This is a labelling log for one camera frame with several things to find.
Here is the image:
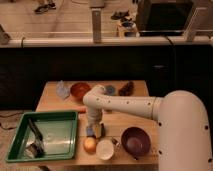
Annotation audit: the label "blue sponge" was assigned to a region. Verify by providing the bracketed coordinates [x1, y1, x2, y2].
[86, 126, 95, 137]

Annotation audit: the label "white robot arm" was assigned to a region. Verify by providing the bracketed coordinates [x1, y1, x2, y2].
[83, 85, 213, 171]

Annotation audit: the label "green plastic tray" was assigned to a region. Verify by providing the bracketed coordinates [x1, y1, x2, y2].
[6, 110, 78, 163]

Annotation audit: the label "orange fruit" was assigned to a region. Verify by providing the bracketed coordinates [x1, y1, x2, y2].
[83, 137, 97, 153]

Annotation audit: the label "small metal object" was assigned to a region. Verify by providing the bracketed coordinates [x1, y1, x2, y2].
[111, 138, 120, 147]

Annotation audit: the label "white cup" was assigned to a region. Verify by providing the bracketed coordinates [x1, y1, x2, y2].
[96, 139, 114, 161]

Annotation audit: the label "orange carrot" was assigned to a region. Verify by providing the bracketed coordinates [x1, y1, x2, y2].
[74, 106, 86, 113]

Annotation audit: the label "purple bowl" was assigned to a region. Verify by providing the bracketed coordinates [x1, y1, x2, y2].
[121, 127, 151, 157]

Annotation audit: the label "red-brown bowl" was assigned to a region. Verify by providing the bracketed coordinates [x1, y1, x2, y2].
[70, 82, 91, 100]

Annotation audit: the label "dark brown object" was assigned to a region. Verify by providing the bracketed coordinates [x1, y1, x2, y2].
[118, 81, 134, 96]

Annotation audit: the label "black spatula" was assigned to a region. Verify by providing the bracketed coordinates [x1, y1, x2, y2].
[26, 119, 44, 158]

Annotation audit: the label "wooden box with items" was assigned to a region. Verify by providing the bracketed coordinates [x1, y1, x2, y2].
[117, 20, 140, 37]

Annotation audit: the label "black monitor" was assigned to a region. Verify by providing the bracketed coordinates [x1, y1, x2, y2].
[135, 0, 193, 36]

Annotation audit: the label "person's shoes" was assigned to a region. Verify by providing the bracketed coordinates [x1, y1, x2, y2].
[34, 3, 56, 14]

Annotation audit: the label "metal post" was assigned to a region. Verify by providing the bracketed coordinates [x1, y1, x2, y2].
[89, 0, 105, 43]

